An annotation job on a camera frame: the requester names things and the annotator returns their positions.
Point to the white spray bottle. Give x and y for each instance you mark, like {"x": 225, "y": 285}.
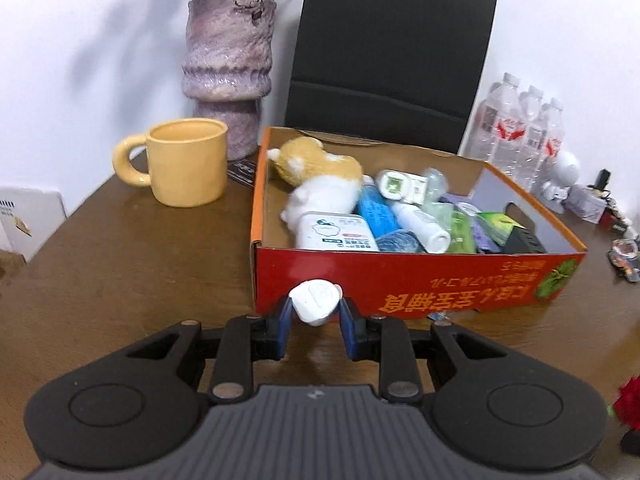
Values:
{"x": 420, "y": 222}

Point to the small snack packet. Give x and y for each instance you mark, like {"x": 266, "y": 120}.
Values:
{"x": 625, "y": 255}

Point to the black rectangular device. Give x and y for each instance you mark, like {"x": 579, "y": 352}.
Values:
{"x": 525, "y": 242}

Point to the green tissue packet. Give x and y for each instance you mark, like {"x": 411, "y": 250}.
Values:
{"x": 500, "y": 225}

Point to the white and yellow plush toy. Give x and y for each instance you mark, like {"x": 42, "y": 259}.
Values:
{"x": 320, "y": 175}

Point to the clear water bottle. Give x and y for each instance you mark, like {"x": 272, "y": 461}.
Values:
{"x": 550, "y": 145}
{"x": 492, "y": 120}
{"x": 525, "y": 135}

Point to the white rectangular device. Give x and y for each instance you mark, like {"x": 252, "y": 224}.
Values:
{"x": 585, "y": 202}

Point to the purple textured vase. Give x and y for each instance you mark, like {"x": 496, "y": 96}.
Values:
{"x": 227, "y": 60}

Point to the white paper box on floor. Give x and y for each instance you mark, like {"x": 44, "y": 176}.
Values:
{"x": 30, "y": 220}

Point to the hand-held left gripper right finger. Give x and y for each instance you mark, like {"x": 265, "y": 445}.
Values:
{"x": 350, "y": 330}

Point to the small black adapter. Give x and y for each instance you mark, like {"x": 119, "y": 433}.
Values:
{"x": 603, "y": 179}

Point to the purple knitted pouch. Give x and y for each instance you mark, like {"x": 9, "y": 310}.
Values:
{"x": 482, "y": 240}

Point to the dark red small box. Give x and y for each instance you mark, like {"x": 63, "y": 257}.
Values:
{"x": 615, "y": 220}

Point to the translucent cotton ball container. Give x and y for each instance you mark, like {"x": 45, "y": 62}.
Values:
{"x": 335, "y": 232}

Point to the red cardboard box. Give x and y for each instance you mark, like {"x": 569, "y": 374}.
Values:
{"x": 280, "y": 270}

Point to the black card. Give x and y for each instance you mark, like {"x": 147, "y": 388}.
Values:
{"x": 245, "y": 172}

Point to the white robot figure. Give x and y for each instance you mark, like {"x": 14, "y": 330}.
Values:
{"x": 567, "y": 167}

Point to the black chair back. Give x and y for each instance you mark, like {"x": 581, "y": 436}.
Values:
{"x": 390, "y": 45}

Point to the red artificial rose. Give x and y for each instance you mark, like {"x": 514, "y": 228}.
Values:
{"x": 630, "y": 400}

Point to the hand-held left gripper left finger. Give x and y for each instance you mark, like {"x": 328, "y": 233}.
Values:
{"x": 284, "y": 327}

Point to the green plastic bottle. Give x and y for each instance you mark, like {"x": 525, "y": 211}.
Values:
{"x": 462, "y": 232}

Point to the brown cardboard piece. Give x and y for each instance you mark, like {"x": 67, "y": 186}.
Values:
{"x": 10, "y": 260}

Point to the iridescent clear plastic bag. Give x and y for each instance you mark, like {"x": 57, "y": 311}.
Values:
{"x": 435, "y": 182}

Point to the yellow ceramic mug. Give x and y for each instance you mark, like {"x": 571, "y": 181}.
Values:
{"x": 187, "y": 165}

